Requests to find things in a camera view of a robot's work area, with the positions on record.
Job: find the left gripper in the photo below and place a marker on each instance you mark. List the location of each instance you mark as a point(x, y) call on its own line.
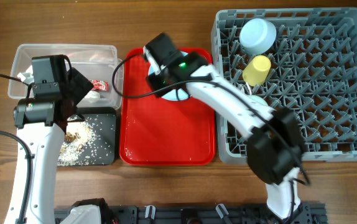
point(78, 83)

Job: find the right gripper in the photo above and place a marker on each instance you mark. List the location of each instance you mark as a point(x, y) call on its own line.
point(153, 81)

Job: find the light blue plate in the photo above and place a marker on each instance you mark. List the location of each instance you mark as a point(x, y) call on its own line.
point(176, 95)

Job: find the red candy wrapper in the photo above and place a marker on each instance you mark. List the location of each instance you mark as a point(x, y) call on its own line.
point(100, 85)

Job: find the white plastic fork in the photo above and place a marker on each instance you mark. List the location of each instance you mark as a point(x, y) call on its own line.
point(250, 92)

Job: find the yellow plastic cup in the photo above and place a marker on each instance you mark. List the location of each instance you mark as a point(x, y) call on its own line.
point(257, 70)

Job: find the white tissue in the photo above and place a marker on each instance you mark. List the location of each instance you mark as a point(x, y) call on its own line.
point(92, 95)

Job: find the green bowl with food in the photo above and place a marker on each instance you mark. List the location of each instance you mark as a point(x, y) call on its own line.
point(258, 99)

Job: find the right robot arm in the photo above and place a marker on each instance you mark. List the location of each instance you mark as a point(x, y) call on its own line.
point(273, 139)

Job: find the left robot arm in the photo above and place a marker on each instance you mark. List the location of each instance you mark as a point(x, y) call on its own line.
point(41, 120)

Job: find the grey dishwasher rack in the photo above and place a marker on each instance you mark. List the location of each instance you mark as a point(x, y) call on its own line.
point(313, 72)

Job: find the clear plastic storage box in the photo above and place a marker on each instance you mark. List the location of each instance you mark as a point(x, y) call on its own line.
point(96, 62)

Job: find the spilled rice and food scraps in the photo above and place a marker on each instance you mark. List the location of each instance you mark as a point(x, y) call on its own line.
point(86, 144)

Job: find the red plastic tray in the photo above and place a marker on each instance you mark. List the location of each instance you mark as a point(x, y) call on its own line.
point(158, 132)

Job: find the black plastic bin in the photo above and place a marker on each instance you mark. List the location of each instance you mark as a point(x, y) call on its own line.
point(103, 114)

